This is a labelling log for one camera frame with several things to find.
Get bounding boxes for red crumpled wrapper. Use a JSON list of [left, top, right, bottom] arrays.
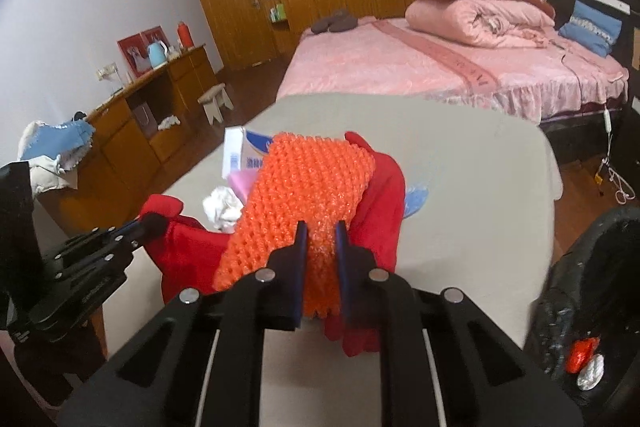
[[567, 337, 601, 374]]

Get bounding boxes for light blue plastic piece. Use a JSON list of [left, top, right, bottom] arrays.
[[402, 184, 430, 221]]

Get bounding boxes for small white stool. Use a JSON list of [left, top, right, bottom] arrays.
[[197, 83, 235, 126]]

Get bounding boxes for folded pink quilt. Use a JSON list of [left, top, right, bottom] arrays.
[[405, 0, 557, 50]]

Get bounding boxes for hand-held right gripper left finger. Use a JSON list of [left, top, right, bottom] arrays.
[[57, 221, 308, 427]]

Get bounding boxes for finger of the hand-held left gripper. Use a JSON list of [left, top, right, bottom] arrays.
[[27, 246, 137, 344], [42, 213, 169, 280]]

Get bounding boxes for red thermos flask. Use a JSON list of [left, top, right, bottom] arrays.
[[177, 21, 196, 50]]

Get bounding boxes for black trash bag bin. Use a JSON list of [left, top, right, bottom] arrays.
[[524, 206, 640, 427]]

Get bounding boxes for white crumpled paper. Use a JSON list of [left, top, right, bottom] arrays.
[[577, 354, 607, 391]]

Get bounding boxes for wooden desk cabinet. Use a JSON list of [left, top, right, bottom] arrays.
[[37, 44, 222, 234]]

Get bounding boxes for dark grey slippers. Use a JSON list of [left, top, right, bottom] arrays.
[[311, 8, 359, 34]]

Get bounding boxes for white plastic bag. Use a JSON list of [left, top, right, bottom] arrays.
[[201, 186, 247, 234]]

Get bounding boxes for white power cable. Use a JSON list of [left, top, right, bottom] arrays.
[[596, 106, 639, 204]]

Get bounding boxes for white and blue carton box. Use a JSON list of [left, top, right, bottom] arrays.
[[222, 126, 275, 180]]

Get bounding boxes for white cloth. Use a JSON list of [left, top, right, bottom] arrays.
[[17, 121, 82, 196]]

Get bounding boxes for pink paper piece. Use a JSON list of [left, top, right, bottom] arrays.
[[227, 171, 258, 204]]

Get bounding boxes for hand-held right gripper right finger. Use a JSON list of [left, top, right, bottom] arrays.
[[334, 221, 583, 427]]

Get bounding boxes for red cloth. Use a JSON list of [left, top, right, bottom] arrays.
[[137, 132, 407, 358]]

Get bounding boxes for light blue electric kettle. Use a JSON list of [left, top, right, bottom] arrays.
[[146, 41, 169, 69]]

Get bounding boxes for bed with pink sheet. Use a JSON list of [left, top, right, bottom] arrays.
[[276, 14, 632, 126]]

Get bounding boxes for red photo frame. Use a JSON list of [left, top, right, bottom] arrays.
[[141, 26, 168, 50], [117, 34, 152, 78]]

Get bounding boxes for blue pillow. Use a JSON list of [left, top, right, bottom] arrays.
[[557, 0, 624, 58]]

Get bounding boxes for orange knitted cloth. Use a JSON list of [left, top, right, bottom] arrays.
[[212, 132, 377, 320]]

